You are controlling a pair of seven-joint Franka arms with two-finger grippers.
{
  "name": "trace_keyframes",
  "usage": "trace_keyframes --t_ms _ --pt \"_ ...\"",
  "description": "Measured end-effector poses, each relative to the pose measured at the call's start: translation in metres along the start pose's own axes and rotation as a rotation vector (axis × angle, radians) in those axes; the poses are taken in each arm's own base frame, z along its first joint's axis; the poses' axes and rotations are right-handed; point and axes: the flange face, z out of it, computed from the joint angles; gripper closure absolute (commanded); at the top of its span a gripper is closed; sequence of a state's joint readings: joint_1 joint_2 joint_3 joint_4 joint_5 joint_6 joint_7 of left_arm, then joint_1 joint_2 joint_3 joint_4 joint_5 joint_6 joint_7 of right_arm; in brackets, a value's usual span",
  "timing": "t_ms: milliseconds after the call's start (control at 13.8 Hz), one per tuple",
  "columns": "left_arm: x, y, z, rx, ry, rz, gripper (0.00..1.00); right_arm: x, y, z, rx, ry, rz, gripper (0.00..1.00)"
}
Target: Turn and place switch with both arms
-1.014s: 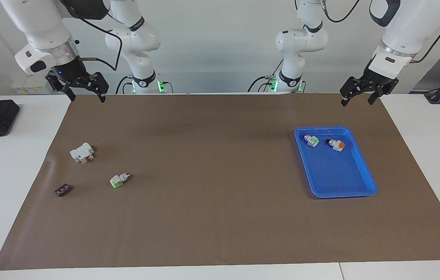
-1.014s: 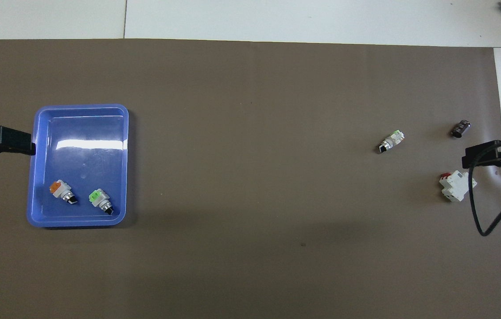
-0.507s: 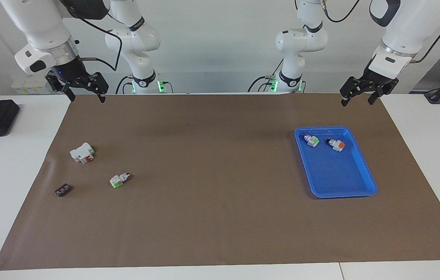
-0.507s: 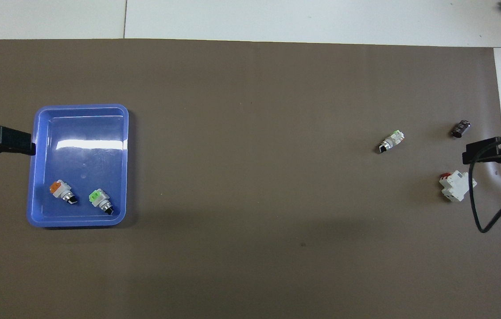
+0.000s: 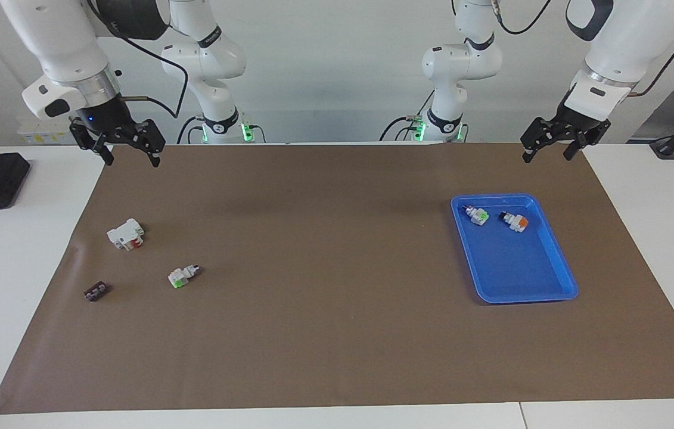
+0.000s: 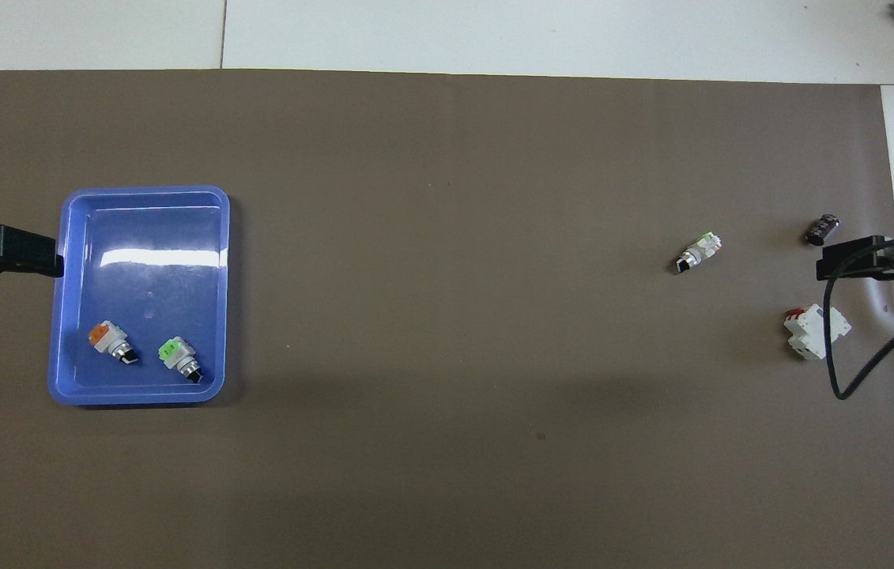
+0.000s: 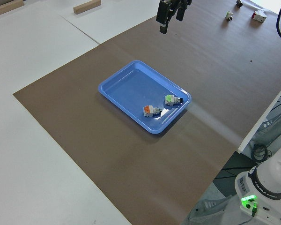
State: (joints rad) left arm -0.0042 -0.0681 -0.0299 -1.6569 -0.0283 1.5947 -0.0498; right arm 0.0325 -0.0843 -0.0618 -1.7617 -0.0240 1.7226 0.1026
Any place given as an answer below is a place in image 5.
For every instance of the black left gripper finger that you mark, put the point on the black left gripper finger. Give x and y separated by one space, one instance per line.
576 146
536 137

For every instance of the white switch with orange cap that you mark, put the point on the white switch with orange cap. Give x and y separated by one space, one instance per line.
515 222

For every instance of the white circuit breaker red lever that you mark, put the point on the white circuit breaker red lever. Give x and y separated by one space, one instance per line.
125 234

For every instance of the small dark capacitor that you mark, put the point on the small dark capacitor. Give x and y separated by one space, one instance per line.
96 292

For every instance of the brown table mat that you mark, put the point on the brown table mat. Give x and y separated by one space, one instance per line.
336 328

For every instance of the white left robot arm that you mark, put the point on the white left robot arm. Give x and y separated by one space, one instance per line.
629 42

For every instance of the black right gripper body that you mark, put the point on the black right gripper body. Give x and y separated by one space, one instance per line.
104 122

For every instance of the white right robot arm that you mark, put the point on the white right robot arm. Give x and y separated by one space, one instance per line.
62 47

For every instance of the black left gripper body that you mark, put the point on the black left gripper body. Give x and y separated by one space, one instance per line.
584 122

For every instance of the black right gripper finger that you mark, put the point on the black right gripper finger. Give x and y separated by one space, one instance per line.
152 143
89 140

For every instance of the white switch with green cap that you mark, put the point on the white switch with green cap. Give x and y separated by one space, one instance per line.
182 276
478 215

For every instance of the blue plastic tray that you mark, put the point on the blue plastic tray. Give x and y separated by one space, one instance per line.
515 268

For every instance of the white box yellow label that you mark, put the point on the white box yellow label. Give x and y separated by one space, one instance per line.
44 132

